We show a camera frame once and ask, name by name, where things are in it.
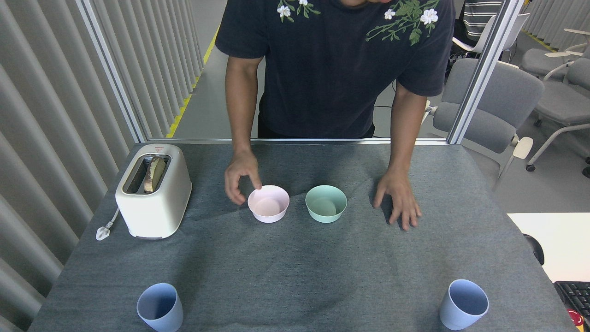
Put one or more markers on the person's right hand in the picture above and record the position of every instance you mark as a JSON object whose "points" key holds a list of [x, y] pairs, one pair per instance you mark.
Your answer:
{"points": [[239, 168]]}

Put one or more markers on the person's left hand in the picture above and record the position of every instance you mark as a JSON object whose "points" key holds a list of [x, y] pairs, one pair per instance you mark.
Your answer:
{"points": [[400, 193]]}

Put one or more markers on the blue cup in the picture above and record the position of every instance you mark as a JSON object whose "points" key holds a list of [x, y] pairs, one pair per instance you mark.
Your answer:
{"points": [[161, 318], [458, 316]]}

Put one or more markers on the person's right forearm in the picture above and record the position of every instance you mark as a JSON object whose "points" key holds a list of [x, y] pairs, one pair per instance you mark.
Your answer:
{"points": [[242, 106]]}

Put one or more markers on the person's left forearm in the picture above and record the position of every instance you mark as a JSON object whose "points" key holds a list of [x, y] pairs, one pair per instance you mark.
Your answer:
{"points": [[406, 129]]}

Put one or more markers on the pink bowl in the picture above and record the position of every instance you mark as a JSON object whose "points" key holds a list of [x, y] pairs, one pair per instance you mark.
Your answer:
{"points": [[268, 213]]}

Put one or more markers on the green bowl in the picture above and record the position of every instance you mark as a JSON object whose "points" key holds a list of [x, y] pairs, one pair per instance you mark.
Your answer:
{"points": [[326, 213]]}

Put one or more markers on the toasted bread slice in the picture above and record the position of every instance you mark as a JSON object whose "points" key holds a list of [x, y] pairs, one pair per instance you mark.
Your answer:
{"points": [[154, 174]]}

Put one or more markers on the cream white toaster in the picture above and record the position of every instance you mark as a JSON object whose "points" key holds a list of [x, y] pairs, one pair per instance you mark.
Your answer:
{"points": [[156, 212]]}

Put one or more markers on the grey table cloth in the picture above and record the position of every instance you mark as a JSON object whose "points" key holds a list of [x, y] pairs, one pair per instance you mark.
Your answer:
{"points": [[299, 272]]}

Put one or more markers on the person in dark shirt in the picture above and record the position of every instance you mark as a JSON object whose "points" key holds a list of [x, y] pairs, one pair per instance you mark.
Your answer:
{"points": [[332, 69]]}

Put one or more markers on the grey office chair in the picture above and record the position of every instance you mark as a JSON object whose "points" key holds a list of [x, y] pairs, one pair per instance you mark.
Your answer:
{"points": [[564, 103], [544, 60], [502, 97]]}

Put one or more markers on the black rounded object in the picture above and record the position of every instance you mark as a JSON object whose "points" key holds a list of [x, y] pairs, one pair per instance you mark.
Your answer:
{"points": [[534, 249]]}

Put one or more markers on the white side table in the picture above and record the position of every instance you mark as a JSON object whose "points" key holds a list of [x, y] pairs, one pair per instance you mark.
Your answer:
{"points": [[562, 240]]}

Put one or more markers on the person in striped shirt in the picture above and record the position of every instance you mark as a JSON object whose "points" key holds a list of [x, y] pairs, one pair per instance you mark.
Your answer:
{"points": [[477, 18]]}

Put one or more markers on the white plastic chair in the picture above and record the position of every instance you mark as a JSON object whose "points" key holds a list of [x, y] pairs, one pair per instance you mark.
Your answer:
{"points": [[514, 32]]}

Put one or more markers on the black keyboard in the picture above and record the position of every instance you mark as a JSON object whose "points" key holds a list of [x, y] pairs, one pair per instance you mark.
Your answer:
{"points": [[576, 295]]}

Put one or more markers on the red round object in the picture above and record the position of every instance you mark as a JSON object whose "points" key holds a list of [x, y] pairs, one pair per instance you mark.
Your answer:
{"points": [[576, 319]]}

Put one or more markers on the silver frame rail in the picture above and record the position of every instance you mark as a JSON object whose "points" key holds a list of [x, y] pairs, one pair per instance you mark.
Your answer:
{"points": [[198, 140]]}

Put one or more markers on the silver frame post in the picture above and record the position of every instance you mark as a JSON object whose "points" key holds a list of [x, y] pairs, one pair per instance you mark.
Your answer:
{"points": [[113, 74], [484, 69]]}

